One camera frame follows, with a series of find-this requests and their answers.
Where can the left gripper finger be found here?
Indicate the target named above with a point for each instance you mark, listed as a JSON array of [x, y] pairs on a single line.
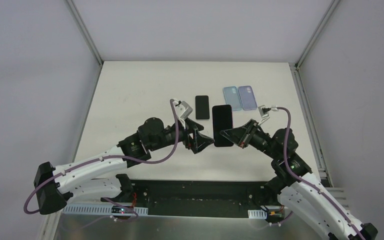
[[192, 125], [200, 142]]

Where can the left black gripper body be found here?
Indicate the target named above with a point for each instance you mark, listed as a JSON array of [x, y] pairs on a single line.
[[191, 136]]

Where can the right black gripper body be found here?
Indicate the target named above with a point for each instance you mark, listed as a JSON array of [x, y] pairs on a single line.
[[247, 133]]

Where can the purple-edged black smartphone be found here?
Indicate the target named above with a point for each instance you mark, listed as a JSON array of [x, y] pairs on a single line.
[[222, 119]]

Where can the purple phone case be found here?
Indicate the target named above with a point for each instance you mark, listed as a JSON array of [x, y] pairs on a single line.
[[247, 98]]

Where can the light blue phone case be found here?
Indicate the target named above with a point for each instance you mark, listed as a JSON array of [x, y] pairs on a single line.
[[232, 98]]

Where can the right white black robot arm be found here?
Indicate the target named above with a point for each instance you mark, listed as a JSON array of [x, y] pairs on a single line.
[[297, 187]]

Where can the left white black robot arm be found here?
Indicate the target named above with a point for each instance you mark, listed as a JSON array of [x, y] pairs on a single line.
[[56, 186]]

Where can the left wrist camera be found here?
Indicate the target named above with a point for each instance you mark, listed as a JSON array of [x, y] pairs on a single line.
[[182, 109]]

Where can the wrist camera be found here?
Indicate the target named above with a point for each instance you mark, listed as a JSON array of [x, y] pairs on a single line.
[[182, 109], [264, 114]]

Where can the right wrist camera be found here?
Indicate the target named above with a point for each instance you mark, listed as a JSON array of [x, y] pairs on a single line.
[[264, 114]]

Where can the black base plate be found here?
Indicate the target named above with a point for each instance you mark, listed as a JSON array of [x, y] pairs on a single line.
[[213, 199]]

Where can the right white cable duct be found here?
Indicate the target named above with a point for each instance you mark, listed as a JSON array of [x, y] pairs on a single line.
[[257, 214]]

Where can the right aluminium frame post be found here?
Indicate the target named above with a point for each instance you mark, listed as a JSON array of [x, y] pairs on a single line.
[[331, 9]]

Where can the aluminium frame post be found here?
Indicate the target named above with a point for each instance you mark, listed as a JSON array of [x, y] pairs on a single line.
[[331, 9], [76, 15]]

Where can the left aluminium frame post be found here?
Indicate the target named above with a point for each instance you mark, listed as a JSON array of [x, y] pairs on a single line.
[[76, 15]]

